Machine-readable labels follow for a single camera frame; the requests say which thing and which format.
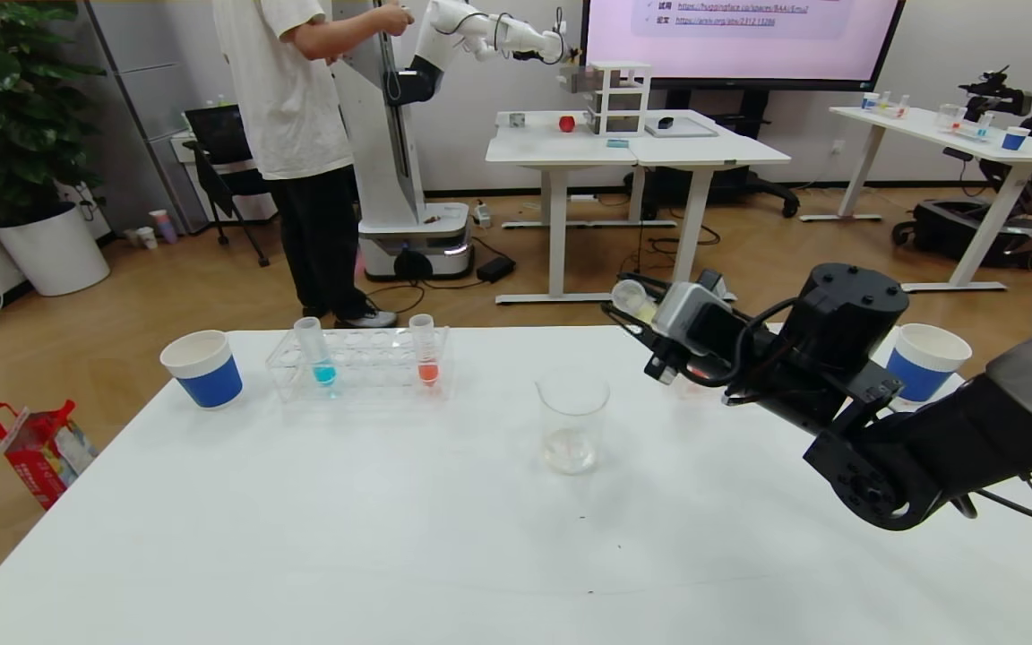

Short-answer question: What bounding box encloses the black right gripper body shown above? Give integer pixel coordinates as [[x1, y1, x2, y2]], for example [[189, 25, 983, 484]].
[[643, 307, 760, 399]]

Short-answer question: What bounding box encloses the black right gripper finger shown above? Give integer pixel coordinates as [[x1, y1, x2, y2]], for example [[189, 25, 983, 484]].
[[616, 271, 672, 298], [599, 301, 661, 353]]

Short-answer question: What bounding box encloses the test tube with yellow pigment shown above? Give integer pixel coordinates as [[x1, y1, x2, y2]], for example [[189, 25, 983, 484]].
[[612, 279, 661, 326]]

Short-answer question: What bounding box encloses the test tube with red pigment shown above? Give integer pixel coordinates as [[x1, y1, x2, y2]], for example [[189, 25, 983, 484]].
[[407, 313, 442, 389]]

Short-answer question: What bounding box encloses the black wheeled robot base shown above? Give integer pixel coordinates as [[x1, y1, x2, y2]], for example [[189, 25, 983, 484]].
[[891, 198, 1032, 271]]

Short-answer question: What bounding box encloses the clear glass beaker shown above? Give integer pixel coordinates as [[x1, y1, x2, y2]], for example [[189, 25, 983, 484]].
[[535, 375, 612, 477]]

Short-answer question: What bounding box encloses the test tube with blue pigment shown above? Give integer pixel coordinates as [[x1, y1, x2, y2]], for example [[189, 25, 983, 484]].
[[292, 315, 340, 389]]

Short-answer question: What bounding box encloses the small clear tube rack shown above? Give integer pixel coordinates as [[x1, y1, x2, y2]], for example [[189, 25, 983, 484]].
[[946, 111, 994, 142]]

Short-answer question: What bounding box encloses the black screen stand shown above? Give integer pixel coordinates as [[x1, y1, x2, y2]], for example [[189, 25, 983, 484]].
[[623, 88, 800, 221]]

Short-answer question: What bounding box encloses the white standing desk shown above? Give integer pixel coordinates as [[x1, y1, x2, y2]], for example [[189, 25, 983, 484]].
[[615, 108, 792, 305], [485, 109, 652, 306]]

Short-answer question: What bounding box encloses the white drawer organizer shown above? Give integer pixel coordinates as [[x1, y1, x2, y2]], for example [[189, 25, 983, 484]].
[[583, 61, 653, 138]]

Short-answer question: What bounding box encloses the white paper cup blue sleeve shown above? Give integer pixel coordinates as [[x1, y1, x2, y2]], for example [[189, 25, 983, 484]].
[[884, 322, 973, 405], [159, 329, 245, 411]]

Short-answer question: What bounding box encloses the white humanoid robot on base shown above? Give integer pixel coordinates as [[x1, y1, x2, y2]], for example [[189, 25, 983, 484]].
[[331, 0, 567, 283]]

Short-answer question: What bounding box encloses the person in white t-shirt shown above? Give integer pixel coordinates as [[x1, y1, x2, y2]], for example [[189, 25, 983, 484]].
[[211, 0, 415, 331]]

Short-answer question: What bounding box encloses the black office chair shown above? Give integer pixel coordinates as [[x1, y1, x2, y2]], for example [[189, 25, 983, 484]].
[[184, 105, 285, 269]]

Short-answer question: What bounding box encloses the grey metal cabinet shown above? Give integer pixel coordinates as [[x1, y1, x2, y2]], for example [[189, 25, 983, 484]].
[[84, 0, 212, 234]]

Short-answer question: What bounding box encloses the white round planter pot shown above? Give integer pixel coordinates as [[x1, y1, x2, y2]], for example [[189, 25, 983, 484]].
[[0, 202, 113, 298]]

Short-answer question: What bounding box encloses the red gift bag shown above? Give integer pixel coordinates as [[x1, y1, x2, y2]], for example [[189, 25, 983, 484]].
[[0, 400, 99, 512]]

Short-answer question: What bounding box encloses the large green leafy plant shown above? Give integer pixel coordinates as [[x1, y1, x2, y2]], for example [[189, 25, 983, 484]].
[[0, 0, 110, 228]]

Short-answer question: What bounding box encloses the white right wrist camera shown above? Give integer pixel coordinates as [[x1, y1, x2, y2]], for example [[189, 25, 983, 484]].
[[655, 268, 734, 360]]

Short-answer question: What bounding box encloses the large wall display screen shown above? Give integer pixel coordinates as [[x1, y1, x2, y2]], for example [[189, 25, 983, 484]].
[[579, 0, 907, 92]]

